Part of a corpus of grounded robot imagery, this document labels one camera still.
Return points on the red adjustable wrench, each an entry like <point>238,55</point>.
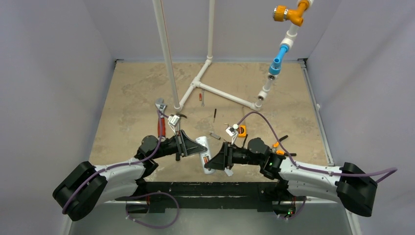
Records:
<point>161,106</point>

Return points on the black handled hammer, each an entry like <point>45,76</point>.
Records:
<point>180,141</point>

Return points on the silver transceiver module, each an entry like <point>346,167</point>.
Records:
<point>214,135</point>

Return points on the white remote control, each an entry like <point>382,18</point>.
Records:
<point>204,142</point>

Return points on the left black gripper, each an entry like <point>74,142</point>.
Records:
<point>184,145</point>

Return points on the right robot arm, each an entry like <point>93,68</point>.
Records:
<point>346,185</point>

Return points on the small black screwdriver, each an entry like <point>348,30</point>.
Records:
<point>214,115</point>

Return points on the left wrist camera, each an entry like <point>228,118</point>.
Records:
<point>174,123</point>

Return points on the orange pipe valve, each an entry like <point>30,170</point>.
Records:
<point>295,16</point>

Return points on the yellow tape measure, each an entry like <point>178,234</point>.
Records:
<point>242,131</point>

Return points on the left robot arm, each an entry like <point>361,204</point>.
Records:
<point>88,186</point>

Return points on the blue pipe fitting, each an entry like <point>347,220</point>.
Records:
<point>276,65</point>

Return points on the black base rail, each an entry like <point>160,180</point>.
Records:
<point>259,196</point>

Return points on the white battery cover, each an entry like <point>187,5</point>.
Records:
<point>228,172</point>

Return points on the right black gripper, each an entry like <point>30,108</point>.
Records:
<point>227,155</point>

